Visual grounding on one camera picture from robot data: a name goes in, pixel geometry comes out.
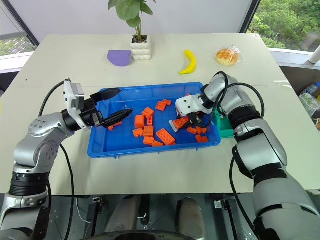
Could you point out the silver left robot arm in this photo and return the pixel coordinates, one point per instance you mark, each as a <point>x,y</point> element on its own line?
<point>37,150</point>

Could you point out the green leafy plant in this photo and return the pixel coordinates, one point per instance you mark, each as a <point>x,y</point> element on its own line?
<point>135,12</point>

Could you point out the bread bun in plastic wrap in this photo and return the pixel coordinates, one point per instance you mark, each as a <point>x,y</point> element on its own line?
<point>227,56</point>

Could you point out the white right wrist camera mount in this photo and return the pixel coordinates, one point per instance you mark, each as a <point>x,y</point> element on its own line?
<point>187,103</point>

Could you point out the white cylinder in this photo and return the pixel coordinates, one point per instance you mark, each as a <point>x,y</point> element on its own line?
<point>314,56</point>

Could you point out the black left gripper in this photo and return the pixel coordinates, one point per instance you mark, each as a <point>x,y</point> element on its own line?
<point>90,113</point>

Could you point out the metal table bracket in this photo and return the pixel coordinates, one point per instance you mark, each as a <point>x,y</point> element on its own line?
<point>97,200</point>
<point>220,204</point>

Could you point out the grey rounded shape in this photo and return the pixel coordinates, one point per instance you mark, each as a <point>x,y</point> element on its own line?
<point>122,215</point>
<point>189,215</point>

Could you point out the orange block with grey end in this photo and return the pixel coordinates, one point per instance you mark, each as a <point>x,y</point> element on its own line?
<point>180,124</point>

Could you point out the orange rounded toy block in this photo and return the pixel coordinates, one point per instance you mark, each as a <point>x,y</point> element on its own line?
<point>139,121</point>

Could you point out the green plastic bin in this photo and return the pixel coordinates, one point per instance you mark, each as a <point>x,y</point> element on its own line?
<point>226,132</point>

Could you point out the white bubbly plant pot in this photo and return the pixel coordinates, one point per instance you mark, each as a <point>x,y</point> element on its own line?
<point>141,50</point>

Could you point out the blue plastic bin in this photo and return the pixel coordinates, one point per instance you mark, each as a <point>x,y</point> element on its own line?
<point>120,142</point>

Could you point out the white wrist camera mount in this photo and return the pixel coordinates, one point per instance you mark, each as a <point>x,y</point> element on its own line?
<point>71,96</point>
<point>187,103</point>

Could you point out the small orange toy block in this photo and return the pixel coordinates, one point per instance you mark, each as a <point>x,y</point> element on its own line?
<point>111,127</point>

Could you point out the purple foam piece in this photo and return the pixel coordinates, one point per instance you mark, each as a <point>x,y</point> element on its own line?
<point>120,58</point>

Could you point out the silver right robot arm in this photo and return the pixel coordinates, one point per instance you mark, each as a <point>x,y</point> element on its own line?
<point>262,140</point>

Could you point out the clear plastic bag with bottles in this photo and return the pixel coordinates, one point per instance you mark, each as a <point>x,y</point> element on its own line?
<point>310,98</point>

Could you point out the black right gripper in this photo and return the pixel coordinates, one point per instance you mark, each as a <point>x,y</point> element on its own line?
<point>195,116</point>

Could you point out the yellow toy banana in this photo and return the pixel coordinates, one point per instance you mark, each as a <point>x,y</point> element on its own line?
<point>191,63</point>

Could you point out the long orange toy block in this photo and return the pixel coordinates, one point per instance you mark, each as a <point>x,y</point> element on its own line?
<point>165,136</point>

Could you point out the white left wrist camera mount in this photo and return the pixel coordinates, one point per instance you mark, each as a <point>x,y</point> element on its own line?
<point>71,96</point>

